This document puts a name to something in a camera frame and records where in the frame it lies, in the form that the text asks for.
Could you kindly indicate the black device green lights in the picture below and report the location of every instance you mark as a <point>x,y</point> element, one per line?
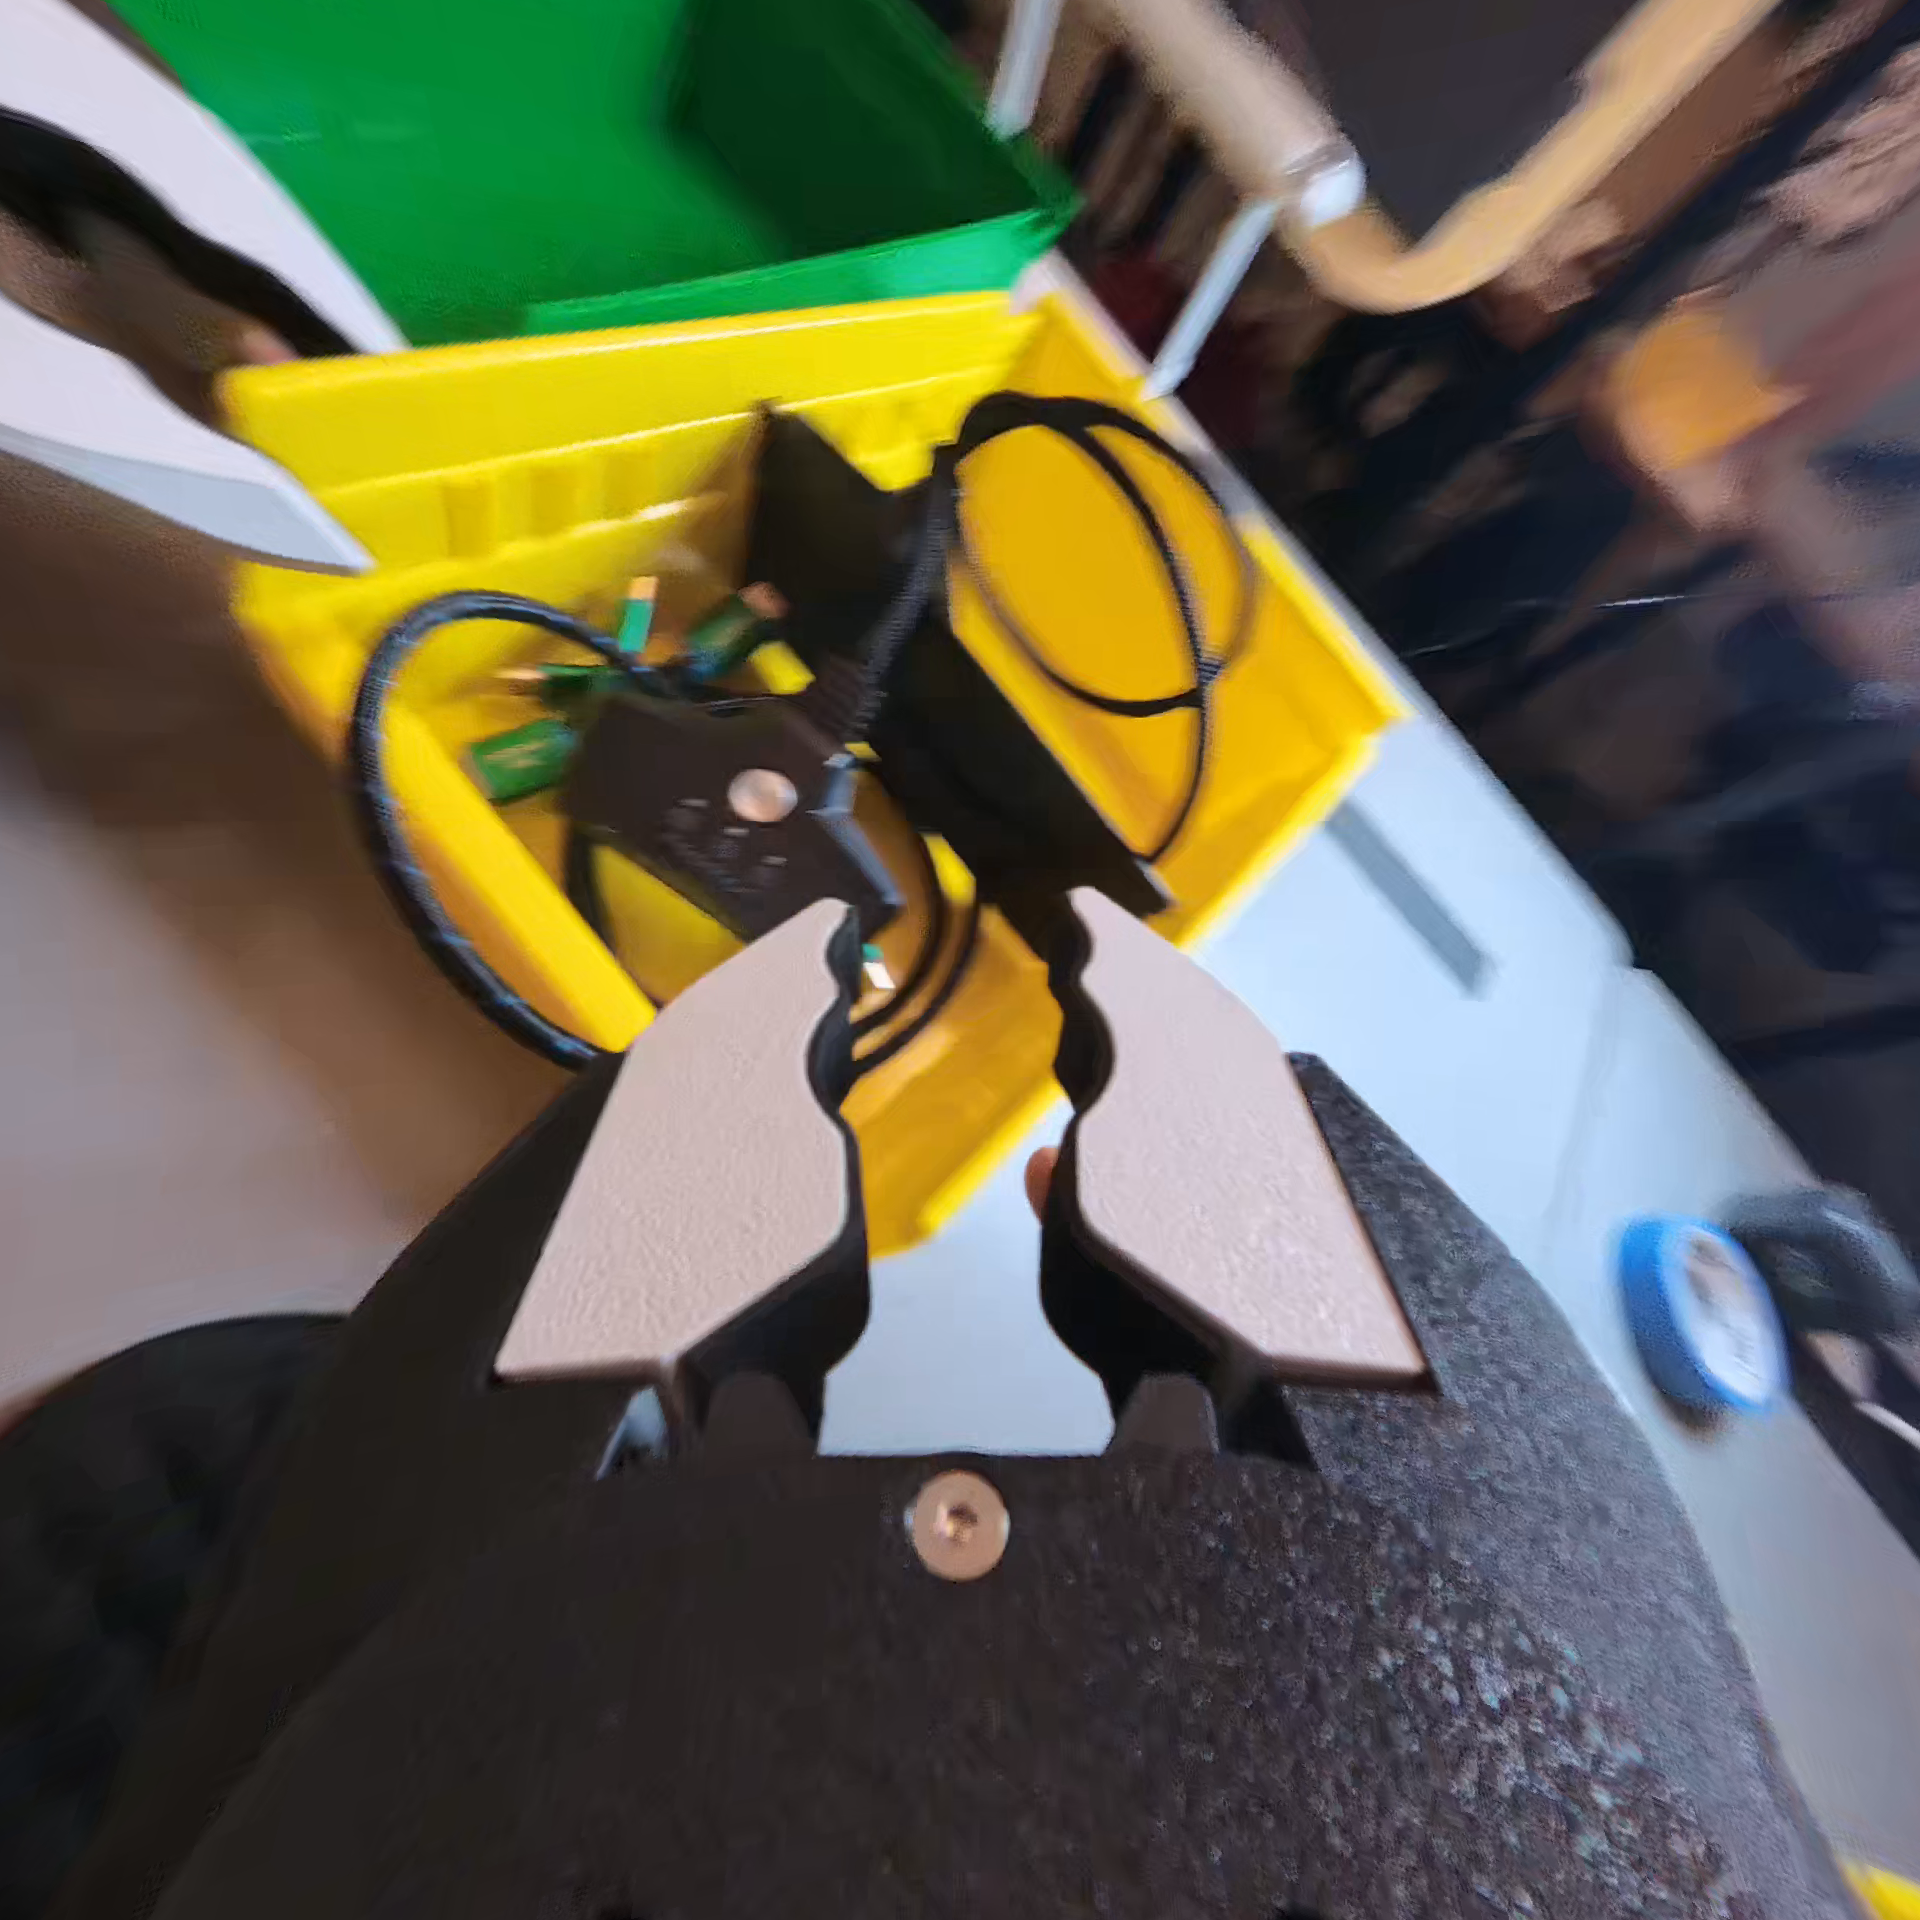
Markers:
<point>1831,1275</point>

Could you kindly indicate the blue tape roll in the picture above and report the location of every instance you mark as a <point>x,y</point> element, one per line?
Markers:
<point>1666,1320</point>

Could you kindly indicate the yellow plastic bin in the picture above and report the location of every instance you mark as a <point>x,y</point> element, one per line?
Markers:
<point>599,374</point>

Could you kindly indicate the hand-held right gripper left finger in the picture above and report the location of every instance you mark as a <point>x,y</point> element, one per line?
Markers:
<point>689,1186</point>

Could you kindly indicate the black board with wooden rim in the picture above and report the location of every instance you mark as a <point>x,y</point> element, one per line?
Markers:
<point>1397,271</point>

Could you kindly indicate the black bin divider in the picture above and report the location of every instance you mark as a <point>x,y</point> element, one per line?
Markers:
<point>840,525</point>

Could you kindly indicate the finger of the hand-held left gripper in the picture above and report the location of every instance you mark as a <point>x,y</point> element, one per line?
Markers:
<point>135,449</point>
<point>196,164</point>

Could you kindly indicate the grey tape strip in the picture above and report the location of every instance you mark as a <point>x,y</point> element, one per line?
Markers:
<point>1418,900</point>

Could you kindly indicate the yellow cardboard box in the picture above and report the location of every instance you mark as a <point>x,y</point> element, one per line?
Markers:
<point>1704,396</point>

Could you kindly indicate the black mesh cushion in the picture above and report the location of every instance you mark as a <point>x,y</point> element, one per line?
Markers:
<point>135,1574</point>

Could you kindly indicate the person's right hand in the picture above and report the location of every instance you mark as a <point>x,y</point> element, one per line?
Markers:
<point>1042,1182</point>

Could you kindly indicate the green plastic bin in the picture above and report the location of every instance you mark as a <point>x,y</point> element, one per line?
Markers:
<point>526,150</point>

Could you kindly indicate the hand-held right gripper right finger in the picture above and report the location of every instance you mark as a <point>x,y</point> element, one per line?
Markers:
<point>1230,1186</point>

